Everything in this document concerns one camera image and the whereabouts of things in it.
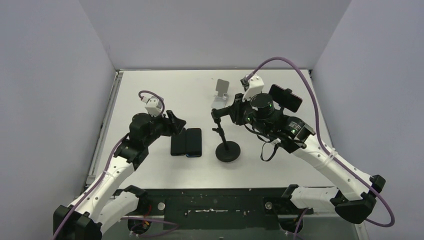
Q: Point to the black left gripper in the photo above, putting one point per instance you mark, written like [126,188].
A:
[173,125]

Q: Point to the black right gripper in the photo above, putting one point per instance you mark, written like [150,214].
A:
[236,110]

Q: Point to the black smartphone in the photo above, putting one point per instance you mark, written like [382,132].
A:
[193,142]

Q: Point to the white folding phone stand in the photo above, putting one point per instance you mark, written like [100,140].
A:
[221,96]

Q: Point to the black pole phone stand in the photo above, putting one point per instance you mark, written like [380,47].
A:
[227,151]

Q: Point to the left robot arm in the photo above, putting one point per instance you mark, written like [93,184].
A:
[90,215]

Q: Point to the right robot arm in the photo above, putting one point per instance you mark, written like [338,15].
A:
[353,193]

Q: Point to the red-edged black phone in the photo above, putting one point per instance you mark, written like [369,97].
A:
[285,98]

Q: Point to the aluminium frame rail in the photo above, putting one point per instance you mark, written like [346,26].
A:
[97,155]

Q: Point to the black mounting base plate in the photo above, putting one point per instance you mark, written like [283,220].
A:
[221,208]

